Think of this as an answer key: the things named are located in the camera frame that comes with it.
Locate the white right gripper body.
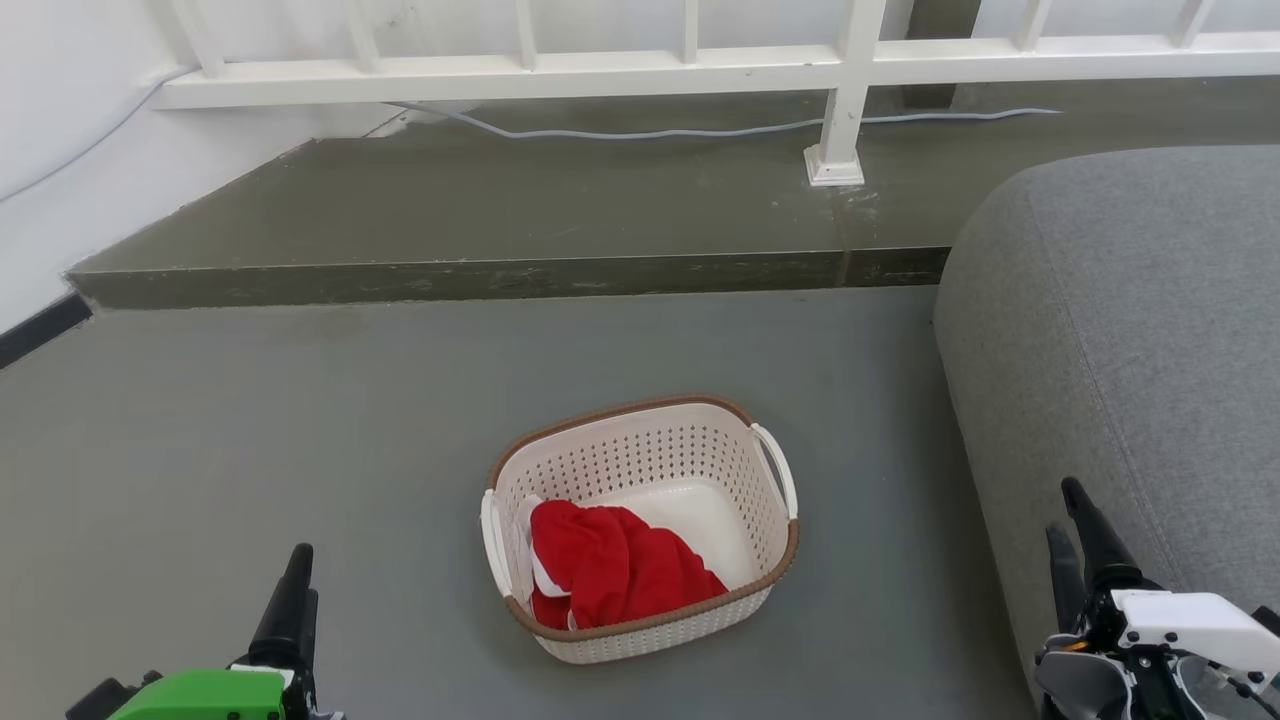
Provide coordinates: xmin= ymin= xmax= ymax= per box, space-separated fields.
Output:
xmin=1034 ymin=587 xmax=1280 ymax=720

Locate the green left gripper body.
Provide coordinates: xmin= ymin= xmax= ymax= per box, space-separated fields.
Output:
xmin=65 ymin=662 xmax=347 ymax=720

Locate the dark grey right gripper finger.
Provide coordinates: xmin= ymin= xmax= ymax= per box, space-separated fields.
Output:
xmin=1061 ymin=477 xmax=1142 ymax=592
xmin=1045 ymin=522 xmax=1088 ymax=634

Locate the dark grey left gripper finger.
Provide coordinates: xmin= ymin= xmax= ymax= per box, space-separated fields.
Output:
xmin=248 ymin=543 xmax=315 ymax=671
xmin=298 ymin=588 xmax=321 ymax=703

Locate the cream perforated laundry basket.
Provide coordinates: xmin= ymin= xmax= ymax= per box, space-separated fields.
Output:
xmin=480 ymin=394 xmax=801 ymax=666

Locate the grey fabric sofa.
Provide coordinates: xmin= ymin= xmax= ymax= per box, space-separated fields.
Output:
xmin=932 ymin=145 xmax=1280 ymax=720

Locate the red garment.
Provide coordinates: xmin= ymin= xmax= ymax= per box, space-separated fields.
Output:
xmin=518 ymin=497 xmax=731 ymax=633

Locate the white railing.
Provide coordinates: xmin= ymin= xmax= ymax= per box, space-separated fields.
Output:
xmin=150 ymin=0 xmax=1280 ymax=189

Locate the black wall baseboard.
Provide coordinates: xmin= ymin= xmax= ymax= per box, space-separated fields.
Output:
xmin=0 ymin=291 xmax=94 ymax=370

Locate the pale grey floor cable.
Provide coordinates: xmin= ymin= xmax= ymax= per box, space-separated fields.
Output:
xmin=0 ymin=68 xmax=1063 ymax=204

